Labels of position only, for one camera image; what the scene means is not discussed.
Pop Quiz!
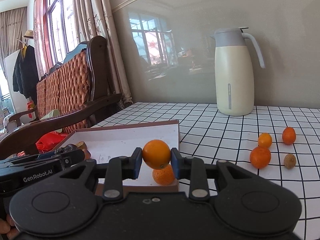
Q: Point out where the large orange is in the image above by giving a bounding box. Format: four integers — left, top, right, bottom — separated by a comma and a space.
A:
152, 164, 175, 186

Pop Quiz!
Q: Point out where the small orange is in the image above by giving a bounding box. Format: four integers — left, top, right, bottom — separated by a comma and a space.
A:
258, 133, 272, 148
142, 139, 171, 170

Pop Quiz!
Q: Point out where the large orange tangerine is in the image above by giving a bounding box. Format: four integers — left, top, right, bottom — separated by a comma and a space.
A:
249, 146, 271, 169

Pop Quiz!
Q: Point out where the brown kiwi fruit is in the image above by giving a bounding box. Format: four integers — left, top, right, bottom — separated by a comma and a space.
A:
284, 153, 296, 169

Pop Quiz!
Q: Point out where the dark mangosteen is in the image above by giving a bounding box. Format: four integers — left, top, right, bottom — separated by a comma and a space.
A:
55, 144, 78, 154

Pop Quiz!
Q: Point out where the person's hand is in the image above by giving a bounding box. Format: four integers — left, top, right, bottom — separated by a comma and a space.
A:
0, 214, 19, 239

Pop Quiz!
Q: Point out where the brown cardboard box tray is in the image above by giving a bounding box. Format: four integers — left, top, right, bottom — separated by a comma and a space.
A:
55, 120, 180, 194

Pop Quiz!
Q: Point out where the red cloth on sofa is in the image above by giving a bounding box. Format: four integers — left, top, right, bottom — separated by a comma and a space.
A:
36, 132, 68, 153

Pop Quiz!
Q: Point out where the pale green rolled paper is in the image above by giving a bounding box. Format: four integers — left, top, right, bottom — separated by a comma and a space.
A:
40, 109, 60, 120

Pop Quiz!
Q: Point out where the wooden sofa orange tufted cushion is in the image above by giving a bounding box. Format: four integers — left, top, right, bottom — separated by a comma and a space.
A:
1, 36, 121, 159

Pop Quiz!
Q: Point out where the cream thermos jug grey lid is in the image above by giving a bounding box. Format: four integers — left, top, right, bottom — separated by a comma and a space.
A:
211, 27, 265, 116

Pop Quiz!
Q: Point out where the black jacket on rack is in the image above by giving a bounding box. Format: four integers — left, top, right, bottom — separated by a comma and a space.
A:
15, 45, 39, 104

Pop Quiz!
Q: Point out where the white black grid tablecloth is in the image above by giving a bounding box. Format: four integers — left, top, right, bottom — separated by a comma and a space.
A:
98, 102, 319, 239

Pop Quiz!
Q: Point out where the straw hat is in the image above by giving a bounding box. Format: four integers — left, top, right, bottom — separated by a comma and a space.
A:
23, 29, 34, 39

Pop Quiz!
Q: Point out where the window with red frame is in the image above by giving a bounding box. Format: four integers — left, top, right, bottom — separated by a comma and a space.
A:
34, 0, 79, 76

